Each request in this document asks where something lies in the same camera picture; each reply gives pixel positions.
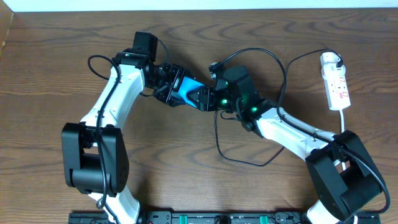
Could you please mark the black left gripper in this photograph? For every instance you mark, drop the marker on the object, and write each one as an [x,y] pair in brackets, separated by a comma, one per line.
[171,86]

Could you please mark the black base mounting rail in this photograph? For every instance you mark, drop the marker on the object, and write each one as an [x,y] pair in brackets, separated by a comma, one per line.
[167,217]

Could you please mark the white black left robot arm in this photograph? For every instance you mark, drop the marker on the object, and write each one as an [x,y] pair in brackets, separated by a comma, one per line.
[94,153]

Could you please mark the white charger plug adapter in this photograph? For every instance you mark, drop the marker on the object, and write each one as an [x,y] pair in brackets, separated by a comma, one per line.
[331,57]

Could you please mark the blue screen Galaxy smartphone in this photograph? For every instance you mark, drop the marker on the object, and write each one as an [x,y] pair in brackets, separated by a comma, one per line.
[188,84]

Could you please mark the white power strip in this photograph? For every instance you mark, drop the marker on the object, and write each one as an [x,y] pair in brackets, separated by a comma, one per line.
[336,86]

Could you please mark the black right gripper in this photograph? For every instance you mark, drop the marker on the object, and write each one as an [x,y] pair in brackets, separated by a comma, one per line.
[210,99]

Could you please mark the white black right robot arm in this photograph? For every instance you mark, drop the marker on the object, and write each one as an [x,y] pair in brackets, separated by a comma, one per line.
[342,171]

